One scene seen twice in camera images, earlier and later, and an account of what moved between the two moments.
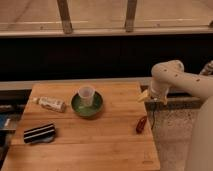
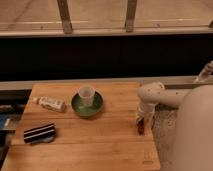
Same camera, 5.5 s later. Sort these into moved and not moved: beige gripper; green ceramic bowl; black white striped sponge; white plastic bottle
Moved: beige gripper
Not moved: white plastic bottle; green ceramic bowl; black white striped sponge
